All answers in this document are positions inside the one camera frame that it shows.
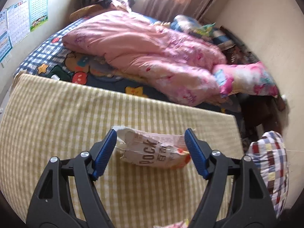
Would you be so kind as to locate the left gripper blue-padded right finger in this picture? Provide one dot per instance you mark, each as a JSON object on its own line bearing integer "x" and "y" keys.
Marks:
{"x": 250, "y": 204}

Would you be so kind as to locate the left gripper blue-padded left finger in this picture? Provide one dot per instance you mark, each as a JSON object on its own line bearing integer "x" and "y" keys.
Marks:
{"x": 51, "y": 204}

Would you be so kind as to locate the white Pocky box wrapper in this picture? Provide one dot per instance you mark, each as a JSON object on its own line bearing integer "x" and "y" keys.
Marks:
{"x": 151, "y": 149}

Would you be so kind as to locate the crumpled pink foil wrapper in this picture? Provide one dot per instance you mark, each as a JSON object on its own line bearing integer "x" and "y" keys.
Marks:
{"x": 181, "y": 224}

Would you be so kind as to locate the multicolour plaid pillow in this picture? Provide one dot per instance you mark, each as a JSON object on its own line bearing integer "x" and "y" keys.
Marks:
{"x": 270, "y": 156}

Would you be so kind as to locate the yellow checked mattress pad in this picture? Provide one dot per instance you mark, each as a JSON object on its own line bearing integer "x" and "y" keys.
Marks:
{"x": 47, "y": 118}

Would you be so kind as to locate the pink floral pillow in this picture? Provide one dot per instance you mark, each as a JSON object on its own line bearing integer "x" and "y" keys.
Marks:
{"x": 252, "y": 79}

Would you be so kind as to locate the pink quilt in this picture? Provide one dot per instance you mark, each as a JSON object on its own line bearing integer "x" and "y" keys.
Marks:
{"x": 176, "y": 64}

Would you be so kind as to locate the blue checked bed sheet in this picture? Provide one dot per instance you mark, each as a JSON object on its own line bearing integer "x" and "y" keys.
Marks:
{"x": 52, "y": 58}

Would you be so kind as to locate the blue plaid blanket pile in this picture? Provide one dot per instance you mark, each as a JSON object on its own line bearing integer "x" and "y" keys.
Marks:
{"x": 207, "y": 32}

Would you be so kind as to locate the yellow pillow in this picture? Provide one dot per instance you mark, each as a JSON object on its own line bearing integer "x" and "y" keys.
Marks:
{"x": 85, "y": 11}

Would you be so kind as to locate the left blue wall chart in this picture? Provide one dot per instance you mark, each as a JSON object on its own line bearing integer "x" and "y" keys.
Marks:
{"x": 5, "y": 44}

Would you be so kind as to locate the middle white wall chart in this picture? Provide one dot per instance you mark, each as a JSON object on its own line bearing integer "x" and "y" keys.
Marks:
{"x": 18, "y": 21}

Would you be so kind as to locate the right green wall chart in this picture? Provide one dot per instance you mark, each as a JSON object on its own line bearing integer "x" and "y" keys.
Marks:
{"x": 38, "y": 13}

